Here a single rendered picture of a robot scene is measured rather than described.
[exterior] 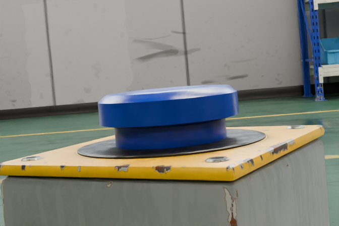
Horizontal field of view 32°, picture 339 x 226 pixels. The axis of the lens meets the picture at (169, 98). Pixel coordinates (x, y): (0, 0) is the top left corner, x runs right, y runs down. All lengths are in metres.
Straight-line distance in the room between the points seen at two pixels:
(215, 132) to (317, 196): 0.04
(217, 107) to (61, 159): 0.04
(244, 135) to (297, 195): 0.02
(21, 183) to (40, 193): 0.01
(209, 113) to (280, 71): 5.05
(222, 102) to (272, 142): 0.02
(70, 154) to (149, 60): 5.03
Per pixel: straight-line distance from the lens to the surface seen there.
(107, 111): 0.16
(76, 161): 0.15
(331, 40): 5.04
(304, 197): 0.17
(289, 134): 0.17
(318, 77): 4.50
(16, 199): 0.16
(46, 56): 5.37
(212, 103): 0.15
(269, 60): 5.19
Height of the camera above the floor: 0.34
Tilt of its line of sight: 3 degrees down
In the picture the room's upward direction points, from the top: 5 degrees counter-clockwise
